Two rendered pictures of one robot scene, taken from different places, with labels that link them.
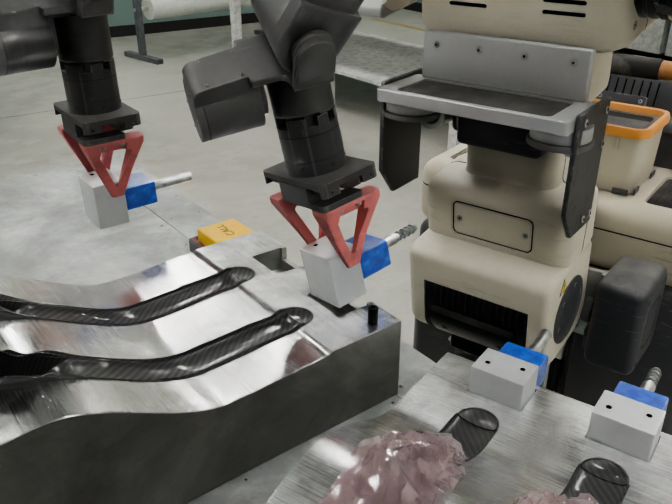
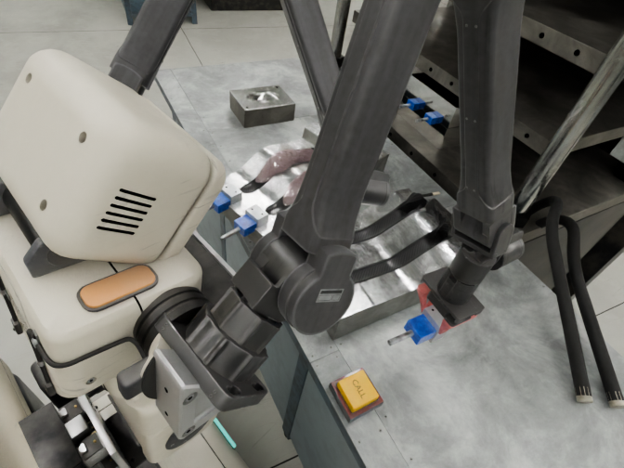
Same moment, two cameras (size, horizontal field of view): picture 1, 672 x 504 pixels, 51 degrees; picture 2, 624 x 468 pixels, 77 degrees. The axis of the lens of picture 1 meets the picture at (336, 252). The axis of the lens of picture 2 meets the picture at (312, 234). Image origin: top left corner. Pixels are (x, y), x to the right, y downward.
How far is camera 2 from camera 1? 1.28 m
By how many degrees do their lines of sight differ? 107
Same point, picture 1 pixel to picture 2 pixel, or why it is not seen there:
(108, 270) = (429, 388)
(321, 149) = not seen: hidden behind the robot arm
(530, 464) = (264, 196)
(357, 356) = not seen: hidden behind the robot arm
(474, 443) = (275, 207)
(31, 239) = (503, 452)
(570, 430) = (245, 201)
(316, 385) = not seen: hidden behind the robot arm
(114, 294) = (404, 279)
